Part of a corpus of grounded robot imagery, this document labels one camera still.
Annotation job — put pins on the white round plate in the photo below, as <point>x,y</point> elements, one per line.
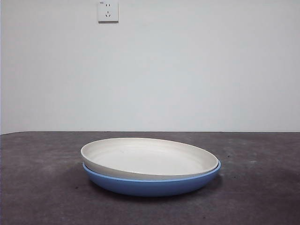
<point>150,154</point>

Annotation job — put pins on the blue round plate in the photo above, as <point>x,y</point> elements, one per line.
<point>150,187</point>

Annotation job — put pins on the white wall socket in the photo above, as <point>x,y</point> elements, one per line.
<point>108,11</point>

